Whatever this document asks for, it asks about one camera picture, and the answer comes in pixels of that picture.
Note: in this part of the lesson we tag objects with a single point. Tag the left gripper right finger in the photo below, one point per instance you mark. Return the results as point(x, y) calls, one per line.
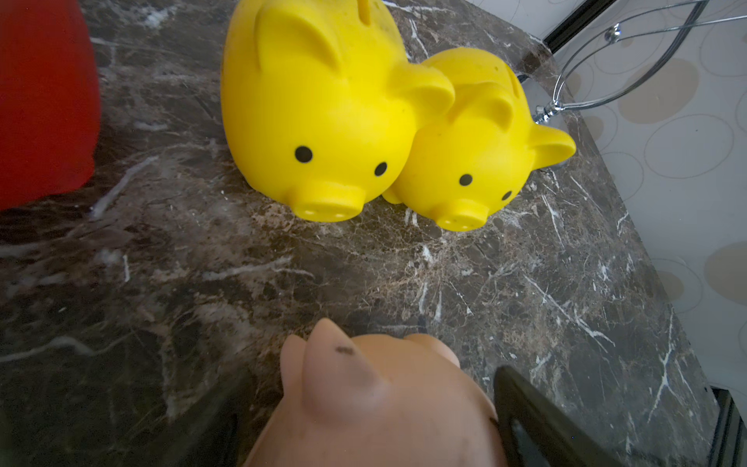
point(531, 427)

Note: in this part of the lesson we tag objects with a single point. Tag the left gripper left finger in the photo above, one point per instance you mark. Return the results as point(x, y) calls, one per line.
point(210, 432)

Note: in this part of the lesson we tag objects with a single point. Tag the pink piggy bank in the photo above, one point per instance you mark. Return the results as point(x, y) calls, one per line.
point(376, 400)

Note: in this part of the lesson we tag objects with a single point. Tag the yellow piggy bank front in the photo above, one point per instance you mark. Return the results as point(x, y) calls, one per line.
point(472, 162)

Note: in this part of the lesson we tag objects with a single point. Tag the yellow piggy bank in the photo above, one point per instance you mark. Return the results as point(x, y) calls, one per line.
point(472, 162)
point(321, 104)

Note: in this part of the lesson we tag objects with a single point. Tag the yellow piggy bank back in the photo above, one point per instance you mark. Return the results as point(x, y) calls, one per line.
point(321, 104)

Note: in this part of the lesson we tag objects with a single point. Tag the red piggy bank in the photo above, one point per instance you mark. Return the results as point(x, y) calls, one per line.
point(50, 100)

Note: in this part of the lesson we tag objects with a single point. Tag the chrome wire hook stand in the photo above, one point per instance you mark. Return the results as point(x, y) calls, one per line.
point(646, 61)

